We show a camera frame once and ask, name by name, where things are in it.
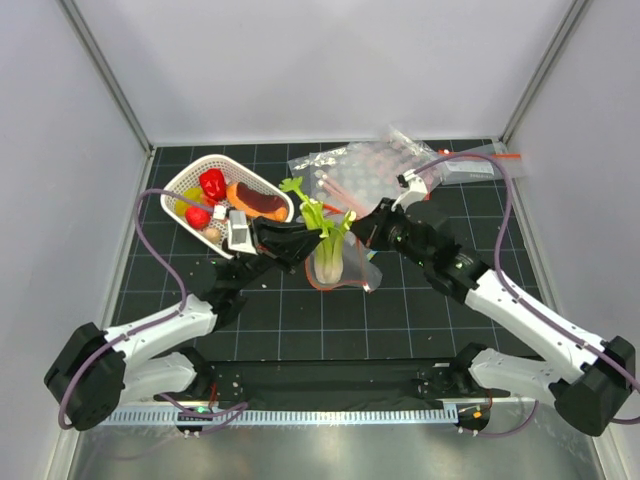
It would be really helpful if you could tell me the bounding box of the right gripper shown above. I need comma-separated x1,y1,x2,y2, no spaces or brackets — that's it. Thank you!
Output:
349,198,431,269

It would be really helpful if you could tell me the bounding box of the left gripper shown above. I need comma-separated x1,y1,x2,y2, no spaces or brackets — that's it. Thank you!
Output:
229,216,328,294

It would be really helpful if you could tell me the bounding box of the green toy celery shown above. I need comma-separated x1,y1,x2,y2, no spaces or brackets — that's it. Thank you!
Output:
279,177,356,285

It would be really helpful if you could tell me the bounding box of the clear orange zip bag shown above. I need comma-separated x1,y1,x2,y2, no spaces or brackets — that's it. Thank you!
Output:
304,233,383,293

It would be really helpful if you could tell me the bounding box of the red toy bell pepper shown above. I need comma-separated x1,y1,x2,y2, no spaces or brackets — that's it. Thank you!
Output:
199,168,226,201

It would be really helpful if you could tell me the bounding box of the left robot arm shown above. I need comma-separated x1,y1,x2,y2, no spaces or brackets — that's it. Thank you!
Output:
44,217,321,431

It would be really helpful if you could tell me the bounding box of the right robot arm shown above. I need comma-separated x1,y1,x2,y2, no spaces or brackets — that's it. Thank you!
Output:
351,198,636,437

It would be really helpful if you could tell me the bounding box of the zip bag with label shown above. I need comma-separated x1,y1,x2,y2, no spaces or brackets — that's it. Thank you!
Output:
437,141,526,185

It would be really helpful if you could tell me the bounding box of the pile of zip bags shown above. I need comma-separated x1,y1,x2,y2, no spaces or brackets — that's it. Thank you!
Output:
288,127,439,216

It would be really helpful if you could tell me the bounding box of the toy steak orange brown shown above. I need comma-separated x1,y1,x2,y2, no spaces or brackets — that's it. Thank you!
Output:
226,182,289,222

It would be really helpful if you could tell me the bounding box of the beige toy mushroom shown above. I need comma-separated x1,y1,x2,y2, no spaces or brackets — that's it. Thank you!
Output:
202,227,222,244

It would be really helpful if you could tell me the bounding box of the red toy strawberry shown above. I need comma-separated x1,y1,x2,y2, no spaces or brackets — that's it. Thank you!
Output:
184,206,211,230

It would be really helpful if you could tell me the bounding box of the white plastic basket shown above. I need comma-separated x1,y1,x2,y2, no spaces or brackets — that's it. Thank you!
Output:
160,154,294,258

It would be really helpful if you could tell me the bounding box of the yellow toy fruit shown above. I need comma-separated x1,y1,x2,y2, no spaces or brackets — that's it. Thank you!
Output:
183,187,205,204

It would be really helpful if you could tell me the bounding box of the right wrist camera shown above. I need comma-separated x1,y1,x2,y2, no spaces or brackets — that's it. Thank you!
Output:
391,169,429,211

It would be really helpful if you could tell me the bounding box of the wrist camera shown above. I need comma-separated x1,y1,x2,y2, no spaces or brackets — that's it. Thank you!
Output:
224,210,257,255
391,169,429,211

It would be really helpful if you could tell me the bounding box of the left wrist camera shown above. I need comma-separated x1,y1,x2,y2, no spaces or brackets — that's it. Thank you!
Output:
224,210,257,255

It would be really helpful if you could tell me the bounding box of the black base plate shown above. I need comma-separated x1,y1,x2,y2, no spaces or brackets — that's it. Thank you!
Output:
169,359,509,412

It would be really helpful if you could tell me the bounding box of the slotted cable duct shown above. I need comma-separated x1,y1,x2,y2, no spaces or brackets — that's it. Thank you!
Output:
101,405,458,427

